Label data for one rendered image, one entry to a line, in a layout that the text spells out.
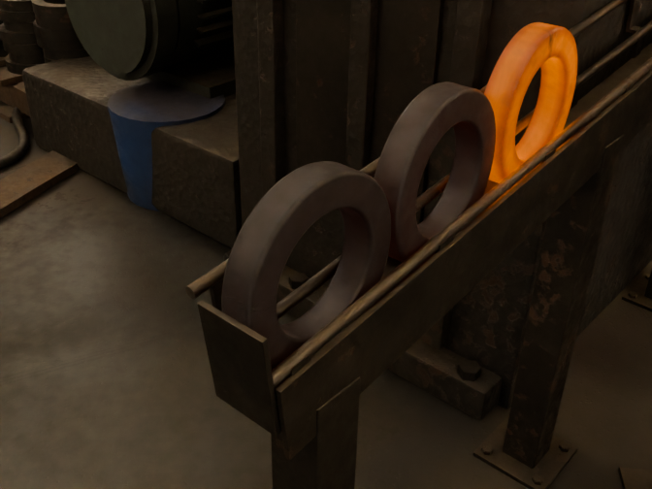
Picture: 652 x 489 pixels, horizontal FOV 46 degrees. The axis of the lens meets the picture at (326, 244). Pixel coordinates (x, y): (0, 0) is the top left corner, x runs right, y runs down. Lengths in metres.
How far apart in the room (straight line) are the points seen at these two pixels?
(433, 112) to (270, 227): 0.21
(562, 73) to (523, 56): 0.11
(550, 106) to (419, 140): 0.31
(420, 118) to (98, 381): 1.00
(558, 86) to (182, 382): 0.90
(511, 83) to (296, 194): 0.32
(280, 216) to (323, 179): 0.05
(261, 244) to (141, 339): 1.07
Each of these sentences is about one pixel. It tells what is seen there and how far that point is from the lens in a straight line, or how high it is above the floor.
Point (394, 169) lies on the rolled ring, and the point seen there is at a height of 0.70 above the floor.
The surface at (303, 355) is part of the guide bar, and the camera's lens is 0.63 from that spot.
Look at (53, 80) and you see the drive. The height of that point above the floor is 0.25.
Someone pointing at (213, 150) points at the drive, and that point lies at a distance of 1.80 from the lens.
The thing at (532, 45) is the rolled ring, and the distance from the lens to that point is 0.85.
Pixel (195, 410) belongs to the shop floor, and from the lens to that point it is 1.46.
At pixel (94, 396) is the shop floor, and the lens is 1.52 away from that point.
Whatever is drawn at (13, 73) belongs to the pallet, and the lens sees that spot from 2.74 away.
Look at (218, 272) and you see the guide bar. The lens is 0.65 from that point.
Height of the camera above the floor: 1.00
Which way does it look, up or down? 32 degrees down
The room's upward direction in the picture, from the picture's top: 1 degrees clockwise
